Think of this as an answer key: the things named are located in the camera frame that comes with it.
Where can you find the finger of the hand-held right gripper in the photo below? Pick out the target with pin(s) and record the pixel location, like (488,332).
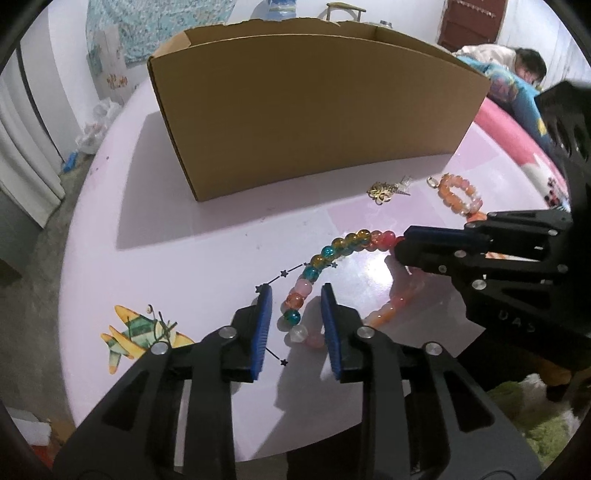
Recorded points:
(443,235)
(429,261)

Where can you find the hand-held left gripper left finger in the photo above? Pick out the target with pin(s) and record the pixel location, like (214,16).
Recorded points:
(263,330)

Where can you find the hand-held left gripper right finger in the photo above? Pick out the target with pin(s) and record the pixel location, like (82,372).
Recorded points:
(330,332)

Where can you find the gold flower brooch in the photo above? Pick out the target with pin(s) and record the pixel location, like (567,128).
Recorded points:
(381,191)

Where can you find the brown cardboard box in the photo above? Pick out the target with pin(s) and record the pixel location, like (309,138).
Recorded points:
(300,115)

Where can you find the green plush rug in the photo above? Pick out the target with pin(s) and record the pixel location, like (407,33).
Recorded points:
(535,415)

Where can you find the pink mattress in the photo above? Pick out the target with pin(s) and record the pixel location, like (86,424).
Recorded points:
(503,134)

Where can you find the airplane sticker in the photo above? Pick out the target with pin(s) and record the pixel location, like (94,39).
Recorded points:
(138,330)

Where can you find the blue printed blanket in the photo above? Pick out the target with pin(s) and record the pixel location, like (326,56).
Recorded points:
(517,97)

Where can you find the brown wooden door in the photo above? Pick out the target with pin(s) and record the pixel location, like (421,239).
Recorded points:
(466,27)

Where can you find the wooden stool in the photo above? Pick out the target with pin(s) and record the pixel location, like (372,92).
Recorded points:
(344,11)

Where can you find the white box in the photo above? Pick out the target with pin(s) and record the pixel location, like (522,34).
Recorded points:
(32,431)

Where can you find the small blue toy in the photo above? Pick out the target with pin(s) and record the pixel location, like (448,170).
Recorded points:
(70,162)

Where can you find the white plastic bag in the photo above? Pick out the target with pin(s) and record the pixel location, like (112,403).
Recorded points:
(99,127)

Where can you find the blue water jug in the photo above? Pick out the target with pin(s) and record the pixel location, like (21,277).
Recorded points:
(279,9)

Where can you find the white curtain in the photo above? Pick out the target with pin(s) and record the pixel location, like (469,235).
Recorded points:
(23,152)

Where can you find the teal hanging cloth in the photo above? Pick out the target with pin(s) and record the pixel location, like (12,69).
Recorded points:
(152,27)

